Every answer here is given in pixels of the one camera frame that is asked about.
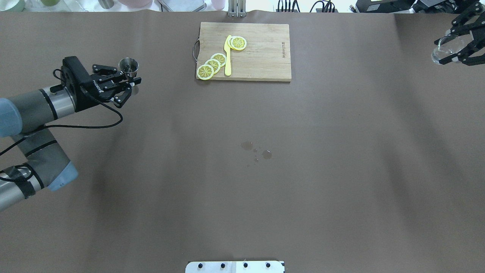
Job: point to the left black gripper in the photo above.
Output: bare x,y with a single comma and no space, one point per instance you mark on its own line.
88,94

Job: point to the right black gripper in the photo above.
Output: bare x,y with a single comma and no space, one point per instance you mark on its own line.
465,45

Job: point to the clear glass cup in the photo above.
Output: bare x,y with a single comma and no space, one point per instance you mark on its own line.
447,49

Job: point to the steel jigger measuring cup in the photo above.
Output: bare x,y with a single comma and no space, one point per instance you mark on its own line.
129,67

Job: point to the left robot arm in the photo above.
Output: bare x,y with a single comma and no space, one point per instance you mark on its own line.
27,119

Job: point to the steel shaker cup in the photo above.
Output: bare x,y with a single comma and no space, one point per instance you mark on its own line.
106,4

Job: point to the pink cup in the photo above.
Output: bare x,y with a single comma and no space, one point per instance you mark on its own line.
218,4

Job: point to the green cup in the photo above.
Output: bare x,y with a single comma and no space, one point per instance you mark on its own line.
12,5

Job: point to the lemon slice row lower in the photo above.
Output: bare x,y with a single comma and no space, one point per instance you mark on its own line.
205,72

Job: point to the lemon slice row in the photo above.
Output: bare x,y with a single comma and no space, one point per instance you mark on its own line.
205,72
220,57
215,64

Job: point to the grey tray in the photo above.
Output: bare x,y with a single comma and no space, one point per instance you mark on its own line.
182,5

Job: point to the lemon slice row middle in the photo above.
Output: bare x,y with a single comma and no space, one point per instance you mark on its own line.
215,64

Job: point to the lemon slice row upper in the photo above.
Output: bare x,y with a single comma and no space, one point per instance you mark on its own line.
220,57

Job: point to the yellow plastic knife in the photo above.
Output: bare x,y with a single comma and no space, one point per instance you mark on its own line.
228,65

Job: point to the wooden cutting board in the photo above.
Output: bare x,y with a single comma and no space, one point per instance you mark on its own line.
267,57

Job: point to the lemon slice under top slice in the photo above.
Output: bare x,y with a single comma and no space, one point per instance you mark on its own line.
228,42

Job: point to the lemon slice on knife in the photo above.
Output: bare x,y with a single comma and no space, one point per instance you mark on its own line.
238,43

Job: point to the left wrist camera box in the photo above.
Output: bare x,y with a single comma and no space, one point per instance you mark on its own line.
76,78

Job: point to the aluminium frame post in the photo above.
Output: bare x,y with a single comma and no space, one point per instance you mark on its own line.
237,8

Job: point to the white metal base plate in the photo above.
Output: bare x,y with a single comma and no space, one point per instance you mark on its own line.
243,266

